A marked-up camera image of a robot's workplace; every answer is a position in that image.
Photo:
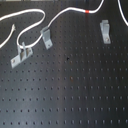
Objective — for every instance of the middle metal cable clip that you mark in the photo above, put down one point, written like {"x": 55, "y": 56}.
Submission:
{"x": 45, "y": 32}

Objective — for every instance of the left metal cable clip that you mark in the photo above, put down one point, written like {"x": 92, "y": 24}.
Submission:
{"x": 23, "y": 54}

